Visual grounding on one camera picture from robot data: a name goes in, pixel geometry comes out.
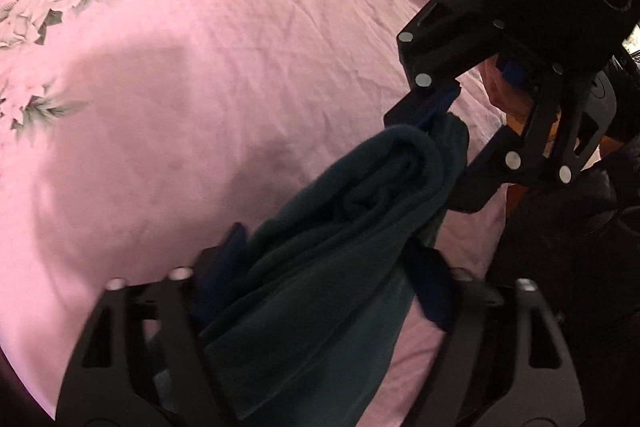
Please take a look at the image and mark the pink floral bed sheet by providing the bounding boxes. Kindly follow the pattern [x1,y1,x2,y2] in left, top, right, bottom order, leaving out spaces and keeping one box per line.
[0,0,511,423]

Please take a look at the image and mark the dark teal pants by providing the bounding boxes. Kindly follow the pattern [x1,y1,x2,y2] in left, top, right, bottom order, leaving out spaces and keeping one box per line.
[152,112,471,427]

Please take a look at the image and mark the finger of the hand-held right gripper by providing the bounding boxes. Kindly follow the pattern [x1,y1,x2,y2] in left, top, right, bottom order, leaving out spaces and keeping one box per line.
[384,0,507,131]
[449,69,617,215]

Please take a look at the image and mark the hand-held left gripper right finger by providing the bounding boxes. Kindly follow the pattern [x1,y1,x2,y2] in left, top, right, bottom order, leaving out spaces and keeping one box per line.
[406,251,587,427]

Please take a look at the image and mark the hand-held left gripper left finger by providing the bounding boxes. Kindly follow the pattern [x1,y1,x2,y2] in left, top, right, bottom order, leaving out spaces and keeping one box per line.
[55,223,250,427]

